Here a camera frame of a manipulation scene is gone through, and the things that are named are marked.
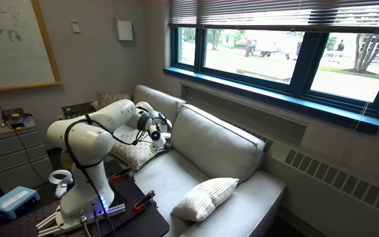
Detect black device with orange parts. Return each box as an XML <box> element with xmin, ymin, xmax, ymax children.
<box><xmin>1</xmin><ymin>108</ymin><xmax>33</xmax><ymax>129</ymax></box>

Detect grey filing cabinet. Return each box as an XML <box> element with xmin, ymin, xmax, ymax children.
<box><xmin>0</xmin><ymin>115</ymin><xmax>54</xmax><ymax>195</ymax></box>

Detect small white ribbed pillow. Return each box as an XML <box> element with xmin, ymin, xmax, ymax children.
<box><xmin>171</xmin><ymin>177</ymin><xmax>240</xmax><ymax>222</ymax></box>

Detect black orange clamp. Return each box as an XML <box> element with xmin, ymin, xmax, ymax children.
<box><xmin>133</xmin><ymin>190</ymin><xmax>156</xmax><ymax>211</ymax></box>
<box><xmin>112</xmin><ymin>167</ymin><xmax>133</xmax><ymax>180</ymax></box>

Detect dark window blinds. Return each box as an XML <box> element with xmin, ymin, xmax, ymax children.
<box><xmin>169</xmin><ymin>0</ymin><xmax>379</xmax><ymax>34</ymax></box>

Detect wall radiator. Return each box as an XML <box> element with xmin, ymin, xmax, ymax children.
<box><xmin>222</xmin><ymin>118</ymin><xmax>379</xmax><ymax>237</ymax></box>

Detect blue box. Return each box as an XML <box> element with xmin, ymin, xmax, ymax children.
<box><xmin>0</xmin><ymin>186</ymin><xmax>41</xmax><ymax>221</ymax></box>

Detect black box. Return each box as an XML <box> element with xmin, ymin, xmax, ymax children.
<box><xmin>62</xmin><ymin>102</ymin><xmax>97</xmax><ymax>120</ymax></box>

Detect window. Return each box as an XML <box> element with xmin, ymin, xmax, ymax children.
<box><xmin>163</xmin><ymin>26</ymin><xmax>379</xmax><ymax>135</ymax></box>

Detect black cable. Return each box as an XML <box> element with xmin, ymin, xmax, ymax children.
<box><xmin>0</xmin><ymin>62</ymin><xmax>46</xmax><ymax>185</ymax></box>

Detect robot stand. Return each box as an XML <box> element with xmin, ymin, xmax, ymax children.
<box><xmin>0</xmin><ymin>165</ymin><xmax>170</xmax><ymax>237</ymax></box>

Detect hand controller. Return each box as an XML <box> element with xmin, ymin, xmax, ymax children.
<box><xmin>48</xmin><ymin>169</ymin><xmax>75</xmax><ymax>199</ymax></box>

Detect grey couch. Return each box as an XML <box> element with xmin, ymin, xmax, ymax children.
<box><xmin>90</xmin><ymin>85</ymin><xmax>287</xmax><ymax>237</ymax></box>

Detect patterned beige pillow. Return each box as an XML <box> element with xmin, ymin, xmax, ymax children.
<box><xmin>110</xmin><ymin>129</ymin><xmax>173</xmax><ymax>171</ymax></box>
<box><xmin>96</xmin><ymin>91</ymin><xmax>133</xmax><ymax>111</ymax></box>

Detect whiteboard with wooden frame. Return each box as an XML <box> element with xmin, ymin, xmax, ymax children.
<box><xmin>0</xmin><ymin>0</ymin><xmax>62</xmax><ymax>94</ymax></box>

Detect white wall box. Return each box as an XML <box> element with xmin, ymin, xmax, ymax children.
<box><xmin>116</xmin><ymin>20</ymin><xmax>134</xmax><ymax>41</ymax></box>

